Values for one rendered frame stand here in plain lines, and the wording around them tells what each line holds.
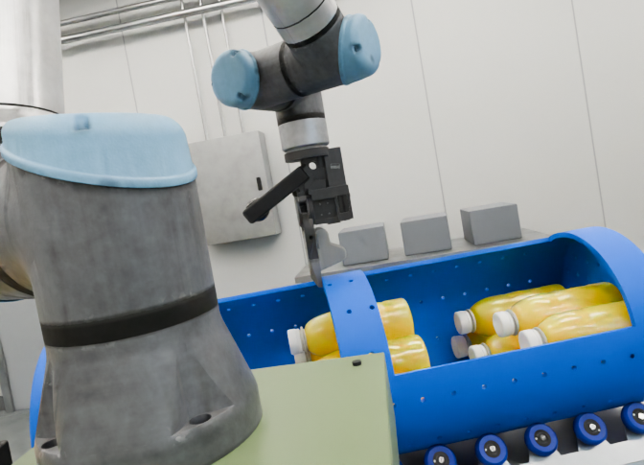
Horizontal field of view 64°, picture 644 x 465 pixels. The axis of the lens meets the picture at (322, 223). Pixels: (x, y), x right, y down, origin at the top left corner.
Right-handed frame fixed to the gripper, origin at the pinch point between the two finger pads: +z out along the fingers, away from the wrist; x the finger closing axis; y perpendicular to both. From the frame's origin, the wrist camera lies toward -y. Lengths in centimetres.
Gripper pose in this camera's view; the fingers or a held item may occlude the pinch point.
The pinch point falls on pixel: (314, 279)
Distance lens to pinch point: 81.6
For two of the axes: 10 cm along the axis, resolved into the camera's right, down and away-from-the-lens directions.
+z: 1.7, 9.9, 0.5
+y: 9.8, -1.7, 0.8
